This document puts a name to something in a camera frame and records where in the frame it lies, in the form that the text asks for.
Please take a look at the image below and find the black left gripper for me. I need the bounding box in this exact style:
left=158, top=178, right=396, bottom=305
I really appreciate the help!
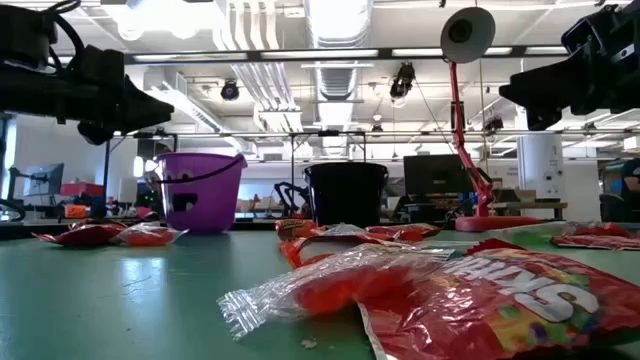
left=49, top=69, right=175, bottom=147

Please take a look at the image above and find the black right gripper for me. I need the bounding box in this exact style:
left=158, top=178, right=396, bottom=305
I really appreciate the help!
left=498, top=0, right=640, bottom=132

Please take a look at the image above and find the red Skittles candy pouch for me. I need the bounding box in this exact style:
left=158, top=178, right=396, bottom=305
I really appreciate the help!
left=552, top=233, right=640, bottom=251
left=367, top=223, right=442, bottom=244
left=33, top=218, right=127, bottom=247
left=357, top=238, right=640, bottom=360

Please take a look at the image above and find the red white candy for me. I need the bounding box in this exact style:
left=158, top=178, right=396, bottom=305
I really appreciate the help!
left=562, top=221, right=632, bottom=239

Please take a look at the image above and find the clear-wrapped red jelly candy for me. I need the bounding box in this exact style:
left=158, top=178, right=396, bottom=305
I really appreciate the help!
left=110, top=222, right=190, bottom=248

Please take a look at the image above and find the clear-wrapped orange jelly candy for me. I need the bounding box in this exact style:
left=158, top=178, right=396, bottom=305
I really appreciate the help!
left=217, top=243, right=454, bottom=341

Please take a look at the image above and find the white round column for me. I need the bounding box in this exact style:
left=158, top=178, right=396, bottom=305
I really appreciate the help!
left=517, top=133, right=565, bottom=201

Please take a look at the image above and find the red storage bin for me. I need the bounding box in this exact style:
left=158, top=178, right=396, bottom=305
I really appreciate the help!
left=59, top=182, right=105, bottom=197

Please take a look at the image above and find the wooden background desk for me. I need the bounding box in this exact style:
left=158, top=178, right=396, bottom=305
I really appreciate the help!
left=492, top=201, right=569, bottom=221

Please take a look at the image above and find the purple face-printed plastic bucket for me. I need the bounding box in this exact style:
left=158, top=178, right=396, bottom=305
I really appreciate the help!
left=153, top=152, right=249, bottom=235

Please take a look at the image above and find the small computer monitor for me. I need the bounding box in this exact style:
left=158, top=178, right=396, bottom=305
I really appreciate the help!
left=23, top=162, right=65, bottom=197

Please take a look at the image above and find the large black monitor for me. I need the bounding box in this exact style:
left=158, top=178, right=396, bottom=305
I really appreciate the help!
left=403, top=153, right=474, bottom=196

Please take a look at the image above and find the black office chair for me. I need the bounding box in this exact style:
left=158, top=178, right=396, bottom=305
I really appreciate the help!
left=598, top=192, right=629, bottom=224

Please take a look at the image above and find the red desk lamp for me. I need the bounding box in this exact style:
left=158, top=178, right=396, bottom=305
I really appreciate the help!
left=439, top=5, right=544, bottom=233

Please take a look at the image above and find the black plastic bucket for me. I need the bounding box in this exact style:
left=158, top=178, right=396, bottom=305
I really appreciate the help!
left=303, top=162, right=390, bottom=229

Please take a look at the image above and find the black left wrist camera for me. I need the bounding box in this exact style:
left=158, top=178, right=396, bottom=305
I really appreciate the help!
left=69, top=44, right=126, bottom=84

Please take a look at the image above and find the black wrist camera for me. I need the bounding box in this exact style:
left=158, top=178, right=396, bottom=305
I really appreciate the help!
left=69, top=44, right=126, bottom=84
left=560, top=14, right=609, bottom=59

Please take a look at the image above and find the black background frame stand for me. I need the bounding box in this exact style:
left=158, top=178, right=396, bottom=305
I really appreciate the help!
left=99, top=130, right=179, bottom=221

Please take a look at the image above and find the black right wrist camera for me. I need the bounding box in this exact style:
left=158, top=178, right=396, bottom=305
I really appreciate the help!
left=560, top=14, right=609, bottom=59

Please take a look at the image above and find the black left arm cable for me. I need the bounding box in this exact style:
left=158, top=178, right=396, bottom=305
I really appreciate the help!
left=44, top=0, right=87, bottom=71

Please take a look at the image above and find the silver air duct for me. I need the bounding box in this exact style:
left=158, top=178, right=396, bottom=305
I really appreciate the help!
left=303, top=0, right=375, bottom=104

